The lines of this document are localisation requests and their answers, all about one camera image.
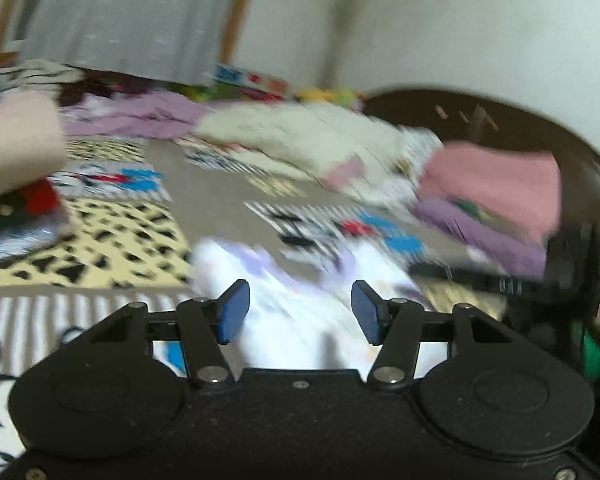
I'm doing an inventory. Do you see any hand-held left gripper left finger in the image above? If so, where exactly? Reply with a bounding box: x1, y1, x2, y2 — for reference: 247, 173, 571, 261
62, 279, 251, 392

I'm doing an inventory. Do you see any crumpled purple garment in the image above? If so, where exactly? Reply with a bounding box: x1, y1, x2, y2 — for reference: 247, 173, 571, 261
62, 91, 216, 140

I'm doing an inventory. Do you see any dark wooden headboard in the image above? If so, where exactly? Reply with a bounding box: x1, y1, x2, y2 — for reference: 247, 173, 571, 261
362, 85, 600, 286

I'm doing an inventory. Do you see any pink folded cloth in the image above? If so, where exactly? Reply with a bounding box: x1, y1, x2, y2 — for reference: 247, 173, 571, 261
0, 92, 68, 203

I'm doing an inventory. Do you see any white floral garment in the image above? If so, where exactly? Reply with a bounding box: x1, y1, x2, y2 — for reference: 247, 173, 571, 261
167, 237, 436, 378

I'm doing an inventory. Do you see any cartoon printed blanket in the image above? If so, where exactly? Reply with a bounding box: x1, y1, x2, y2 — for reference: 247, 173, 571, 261
0, 137, 506, 471

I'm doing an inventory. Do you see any wooden window frame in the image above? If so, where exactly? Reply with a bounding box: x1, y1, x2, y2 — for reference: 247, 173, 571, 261
0, 0, 261, 68

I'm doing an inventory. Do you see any grey curtain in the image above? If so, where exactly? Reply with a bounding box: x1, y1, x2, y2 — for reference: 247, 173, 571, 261
17, 0, 246, 86

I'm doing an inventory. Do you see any white patterned garment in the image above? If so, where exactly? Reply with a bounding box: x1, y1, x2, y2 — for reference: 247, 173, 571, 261
395, 127, 446, 201

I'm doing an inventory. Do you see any stack of folded blankets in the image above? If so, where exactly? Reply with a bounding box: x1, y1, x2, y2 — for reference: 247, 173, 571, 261
0, 60, 86, 106

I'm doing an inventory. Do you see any blue grey folded garment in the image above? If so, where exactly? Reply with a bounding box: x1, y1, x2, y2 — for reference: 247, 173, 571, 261
0, 220, 71, 266

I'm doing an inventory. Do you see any red black folded garment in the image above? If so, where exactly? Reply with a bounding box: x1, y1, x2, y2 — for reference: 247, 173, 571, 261
0, 180, 63, 231

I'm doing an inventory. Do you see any colourful printed box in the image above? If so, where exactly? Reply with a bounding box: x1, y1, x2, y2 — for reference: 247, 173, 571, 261
214, 62, 288, 98

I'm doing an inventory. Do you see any pink garment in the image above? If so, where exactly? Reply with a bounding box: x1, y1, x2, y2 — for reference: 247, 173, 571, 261
420, 142, 563, 243

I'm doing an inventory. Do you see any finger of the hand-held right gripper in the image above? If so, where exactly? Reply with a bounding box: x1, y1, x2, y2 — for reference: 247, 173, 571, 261
409, 260, 526, 296

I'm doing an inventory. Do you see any cream garment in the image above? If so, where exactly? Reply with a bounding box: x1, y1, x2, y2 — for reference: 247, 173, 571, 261
195, 105, 406, 191

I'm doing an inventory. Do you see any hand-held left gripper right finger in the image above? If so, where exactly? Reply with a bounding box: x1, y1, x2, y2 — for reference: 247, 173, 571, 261
351, 280, 518, 392

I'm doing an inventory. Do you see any yellow cloth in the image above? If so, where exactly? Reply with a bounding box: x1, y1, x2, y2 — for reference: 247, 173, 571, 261
295, 87, 356, 106

